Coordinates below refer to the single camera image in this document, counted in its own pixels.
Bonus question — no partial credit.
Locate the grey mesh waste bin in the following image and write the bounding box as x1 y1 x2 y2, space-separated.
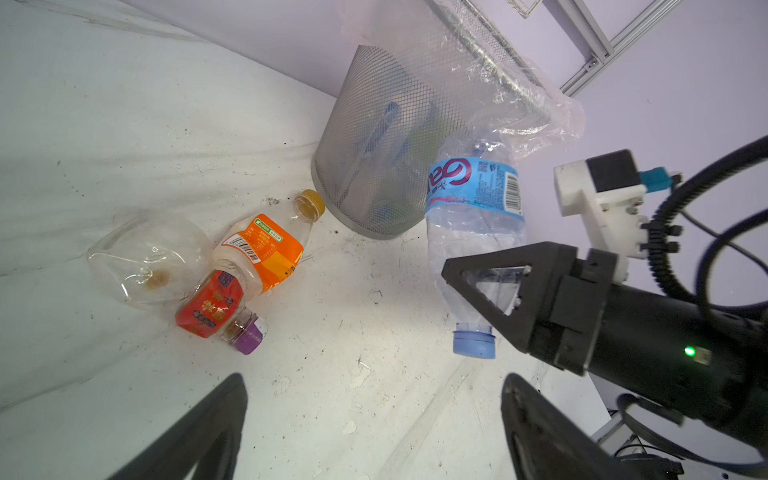
310 0 541 241

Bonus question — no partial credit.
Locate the orange label juice bottle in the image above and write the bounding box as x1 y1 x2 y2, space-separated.
213 189 325 300

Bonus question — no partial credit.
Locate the crushed clear round bottle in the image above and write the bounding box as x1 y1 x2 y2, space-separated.
86 210 213 310

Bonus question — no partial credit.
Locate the clear plastic bin liner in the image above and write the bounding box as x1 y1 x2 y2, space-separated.
337 1 586 158

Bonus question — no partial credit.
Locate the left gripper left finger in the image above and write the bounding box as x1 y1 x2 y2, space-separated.
112 373 248 479

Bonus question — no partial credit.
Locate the crushed bottle blue label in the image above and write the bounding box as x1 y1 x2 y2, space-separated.
425 128 526 359

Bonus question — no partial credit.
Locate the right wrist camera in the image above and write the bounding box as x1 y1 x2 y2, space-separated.
554 149 673 284

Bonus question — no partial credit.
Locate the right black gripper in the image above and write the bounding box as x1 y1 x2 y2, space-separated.
440 242 767 447

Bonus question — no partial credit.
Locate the red cap round bottle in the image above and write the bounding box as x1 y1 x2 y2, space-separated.
175 270 268 355

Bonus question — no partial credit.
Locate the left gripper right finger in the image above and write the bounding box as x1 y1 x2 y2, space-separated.
501 374 640 480

